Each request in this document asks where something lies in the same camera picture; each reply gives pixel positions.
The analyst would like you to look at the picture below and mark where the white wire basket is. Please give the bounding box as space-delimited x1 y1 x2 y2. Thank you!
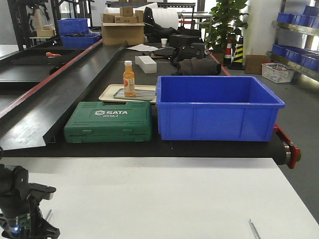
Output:
262 63 295 84

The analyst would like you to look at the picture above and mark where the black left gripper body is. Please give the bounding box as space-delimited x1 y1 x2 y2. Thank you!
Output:
0 164 60 239

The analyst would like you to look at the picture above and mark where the stacked blue bin upper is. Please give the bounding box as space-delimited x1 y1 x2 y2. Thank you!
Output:
57 18 89 35

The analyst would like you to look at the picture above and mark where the small orange handled tool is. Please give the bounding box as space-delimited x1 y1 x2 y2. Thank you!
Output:
45 52 61 57

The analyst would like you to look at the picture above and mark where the brown cardboard box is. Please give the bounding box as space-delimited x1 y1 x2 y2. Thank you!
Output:
102 23 144 46

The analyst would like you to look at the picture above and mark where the orange white traffic cone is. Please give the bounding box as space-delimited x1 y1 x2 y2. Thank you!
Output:
223 39 232 66

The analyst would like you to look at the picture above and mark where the beige plastic tray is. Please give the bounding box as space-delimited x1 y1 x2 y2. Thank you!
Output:
99 84 156 104

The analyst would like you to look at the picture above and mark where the yellow black traffic cone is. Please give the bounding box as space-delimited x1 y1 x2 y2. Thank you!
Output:
228 36 244 70

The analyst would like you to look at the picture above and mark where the metal shelf rack right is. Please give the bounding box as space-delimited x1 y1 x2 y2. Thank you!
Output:
267 0 319 81

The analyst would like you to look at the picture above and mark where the white foam block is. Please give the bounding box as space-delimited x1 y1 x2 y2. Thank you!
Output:
135 56 157 74

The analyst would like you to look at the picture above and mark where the large blue plastic bin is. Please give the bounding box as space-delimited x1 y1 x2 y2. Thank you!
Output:
156 76 285 141

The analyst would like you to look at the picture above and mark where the red conveyor end bracket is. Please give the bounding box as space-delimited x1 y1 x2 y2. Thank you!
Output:
274 124 302 169

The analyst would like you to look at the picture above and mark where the black metal conveyor guide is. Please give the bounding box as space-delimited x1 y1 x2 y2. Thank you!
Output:
0 40 128 151

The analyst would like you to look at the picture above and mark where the blue bin far left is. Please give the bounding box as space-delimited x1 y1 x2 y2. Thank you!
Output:
61 34 101 49

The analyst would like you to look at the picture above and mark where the green potted plant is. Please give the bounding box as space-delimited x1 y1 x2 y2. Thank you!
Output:
201 0 248 53

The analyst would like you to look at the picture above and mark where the black bag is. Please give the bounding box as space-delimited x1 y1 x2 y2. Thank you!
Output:
170 43 205 66

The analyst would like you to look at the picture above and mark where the white paper cup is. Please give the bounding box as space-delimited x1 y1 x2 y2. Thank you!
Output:
161 38 167 47

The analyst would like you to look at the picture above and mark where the orange juice bottle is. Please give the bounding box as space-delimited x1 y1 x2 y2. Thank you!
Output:
123 60 136 97

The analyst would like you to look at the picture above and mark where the dark grey cloth bundle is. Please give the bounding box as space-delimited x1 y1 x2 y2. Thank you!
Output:
172 57 221 76

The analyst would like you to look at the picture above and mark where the green SATA tool case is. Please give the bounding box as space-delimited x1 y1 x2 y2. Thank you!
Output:
64 102 153 143

